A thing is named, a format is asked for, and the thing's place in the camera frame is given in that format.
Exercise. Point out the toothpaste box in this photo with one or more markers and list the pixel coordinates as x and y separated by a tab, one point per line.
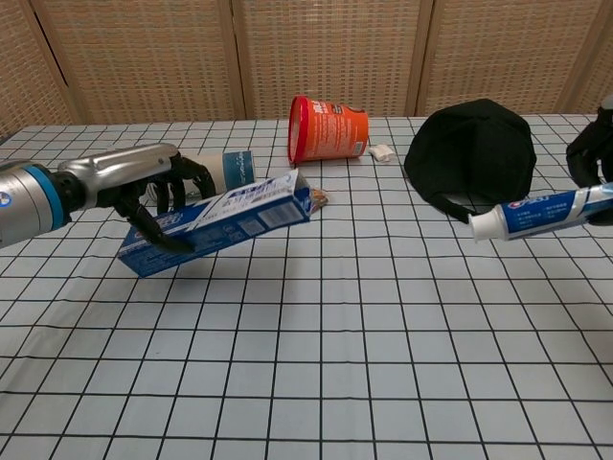
249	215

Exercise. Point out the black baseball cap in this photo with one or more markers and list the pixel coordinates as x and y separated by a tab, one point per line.
474	144

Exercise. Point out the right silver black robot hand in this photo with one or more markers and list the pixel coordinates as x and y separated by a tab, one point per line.
589	153

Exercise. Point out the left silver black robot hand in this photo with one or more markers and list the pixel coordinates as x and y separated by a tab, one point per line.
124	165

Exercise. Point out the small clear snack packet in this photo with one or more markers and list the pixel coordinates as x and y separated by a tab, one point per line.
320	199

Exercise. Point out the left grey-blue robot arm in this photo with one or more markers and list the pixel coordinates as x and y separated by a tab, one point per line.
24	201

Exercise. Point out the woven bamboo screen panel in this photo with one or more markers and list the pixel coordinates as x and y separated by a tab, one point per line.
606	29
143	57
19	72
507	48
330	48

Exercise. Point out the small white wrapped packet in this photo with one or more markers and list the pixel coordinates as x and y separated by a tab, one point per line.
380	152

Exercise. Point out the white paper cup blue band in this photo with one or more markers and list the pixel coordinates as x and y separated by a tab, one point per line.
234	167

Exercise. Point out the white blue toothpaste tube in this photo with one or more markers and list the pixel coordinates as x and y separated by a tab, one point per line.
536	213

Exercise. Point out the white blue checked tablecloth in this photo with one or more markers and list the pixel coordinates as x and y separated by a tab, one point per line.
335	335

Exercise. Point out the red instant noodle cup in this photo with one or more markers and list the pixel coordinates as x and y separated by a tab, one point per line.
335	129

